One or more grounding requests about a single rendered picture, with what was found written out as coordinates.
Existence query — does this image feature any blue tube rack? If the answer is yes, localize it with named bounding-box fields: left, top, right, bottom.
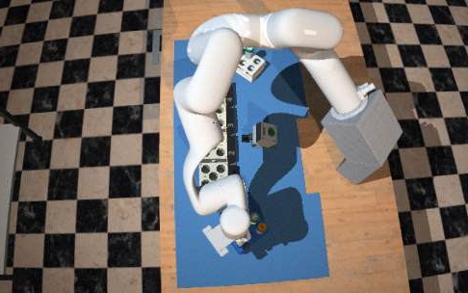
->
left=231, top=218, right=269, bottom=254

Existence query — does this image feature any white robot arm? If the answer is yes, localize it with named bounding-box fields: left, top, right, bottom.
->
left=173, top=8, right=375, bottom=256

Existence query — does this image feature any blue bench mat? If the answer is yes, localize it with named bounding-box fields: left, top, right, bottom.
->
left=173, top=48, right=329, bottom=288

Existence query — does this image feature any white tube rack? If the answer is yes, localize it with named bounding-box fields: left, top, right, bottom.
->
left=236, top=49, right=264, bottom=83

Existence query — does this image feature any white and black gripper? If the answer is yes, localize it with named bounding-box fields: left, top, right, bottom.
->
left=234, top=231, right=251, bottom=250

